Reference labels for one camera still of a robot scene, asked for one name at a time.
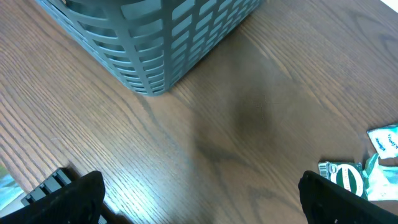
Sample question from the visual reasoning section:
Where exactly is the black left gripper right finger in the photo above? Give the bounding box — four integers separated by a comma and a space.
298, 170, 397, 224

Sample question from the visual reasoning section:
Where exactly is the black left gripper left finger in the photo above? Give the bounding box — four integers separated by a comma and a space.
0, 170, 106, 224

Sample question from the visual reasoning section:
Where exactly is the dark green round-logo packet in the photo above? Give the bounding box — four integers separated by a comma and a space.
318, 161, 368, 200

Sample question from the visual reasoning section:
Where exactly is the teal wet wipes pack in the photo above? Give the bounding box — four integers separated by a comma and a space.
363, 154, 398, 201

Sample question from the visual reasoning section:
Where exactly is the teal white small packet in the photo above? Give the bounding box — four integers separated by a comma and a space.
367, 123, 397, 159

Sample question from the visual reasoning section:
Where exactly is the grey plastic mesh basket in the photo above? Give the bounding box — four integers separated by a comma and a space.
38, 0, 260, 96

